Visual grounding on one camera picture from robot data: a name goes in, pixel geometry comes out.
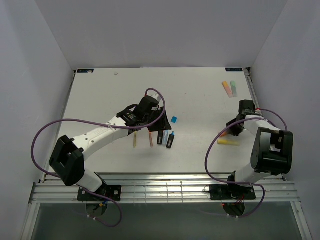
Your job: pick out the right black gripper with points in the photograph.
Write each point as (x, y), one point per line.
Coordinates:
(232, 126)

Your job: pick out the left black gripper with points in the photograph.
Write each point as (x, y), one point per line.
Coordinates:
(157, 122)

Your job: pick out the pastel blue highlighter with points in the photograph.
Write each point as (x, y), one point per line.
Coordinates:
(165, 137)

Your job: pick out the dark blue highlighter cap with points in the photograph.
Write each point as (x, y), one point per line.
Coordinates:
(174, 119)

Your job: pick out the pastel yellow highlighter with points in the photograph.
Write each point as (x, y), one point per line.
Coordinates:
(228, 142)

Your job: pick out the black orange-capped highlighter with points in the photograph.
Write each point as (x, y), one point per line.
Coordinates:
(160, 137)

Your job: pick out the black blue-capped highlighter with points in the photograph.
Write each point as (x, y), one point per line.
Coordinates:
(170, 140)

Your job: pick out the thin orange highlighter pen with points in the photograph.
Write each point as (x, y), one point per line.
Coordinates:
(150, 139)

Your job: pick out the thin yellow highlighter pen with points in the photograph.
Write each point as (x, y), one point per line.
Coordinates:
(135, 140)

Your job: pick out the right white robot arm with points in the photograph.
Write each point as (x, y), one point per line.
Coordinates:
(272, 151)

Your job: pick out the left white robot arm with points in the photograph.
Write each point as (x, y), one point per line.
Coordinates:
(69, 154)

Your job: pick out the pastel green highlighter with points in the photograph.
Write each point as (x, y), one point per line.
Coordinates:
(233, 88)

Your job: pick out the pastel orange highlighter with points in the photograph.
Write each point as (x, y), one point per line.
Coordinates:
(227, 89)

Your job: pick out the left blue corner label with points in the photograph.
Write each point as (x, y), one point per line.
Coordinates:
(85, 71)

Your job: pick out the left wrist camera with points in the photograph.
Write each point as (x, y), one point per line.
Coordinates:
(156, 96)

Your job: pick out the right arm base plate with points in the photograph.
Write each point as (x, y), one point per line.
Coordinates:
(231, 192)

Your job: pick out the aluminium frame rails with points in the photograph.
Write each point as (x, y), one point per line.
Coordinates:
(161, 188)

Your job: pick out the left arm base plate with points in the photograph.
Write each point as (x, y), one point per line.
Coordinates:
(111, 191)

